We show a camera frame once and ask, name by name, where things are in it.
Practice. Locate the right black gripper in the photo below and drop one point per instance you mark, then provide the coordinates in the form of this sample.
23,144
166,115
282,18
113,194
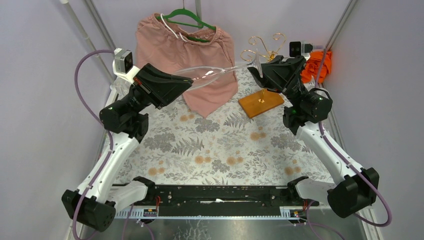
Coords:
282,77

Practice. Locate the pink shorts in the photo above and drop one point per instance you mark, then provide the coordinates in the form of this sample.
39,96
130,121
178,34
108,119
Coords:
169,48

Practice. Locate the clear wine glass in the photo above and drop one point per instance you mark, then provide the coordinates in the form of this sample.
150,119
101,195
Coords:
121,87
205,75

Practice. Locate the wooden rack base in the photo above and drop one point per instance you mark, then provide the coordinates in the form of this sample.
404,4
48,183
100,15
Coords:
260,102

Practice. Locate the floral tablecloth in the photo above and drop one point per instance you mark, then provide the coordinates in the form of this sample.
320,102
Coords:
225,148

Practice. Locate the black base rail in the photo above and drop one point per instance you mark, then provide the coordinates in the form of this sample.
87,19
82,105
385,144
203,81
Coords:
221,202

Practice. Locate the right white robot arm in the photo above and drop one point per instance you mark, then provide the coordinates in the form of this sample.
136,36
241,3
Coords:
353,187

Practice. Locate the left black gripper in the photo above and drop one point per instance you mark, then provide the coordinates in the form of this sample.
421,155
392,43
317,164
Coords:
144,85

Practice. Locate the orange cloth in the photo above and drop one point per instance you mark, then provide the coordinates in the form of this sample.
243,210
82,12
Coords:
313,64

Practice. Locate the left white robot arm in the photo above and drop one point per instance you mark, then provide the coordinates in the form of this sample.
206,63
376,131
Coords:
94,203

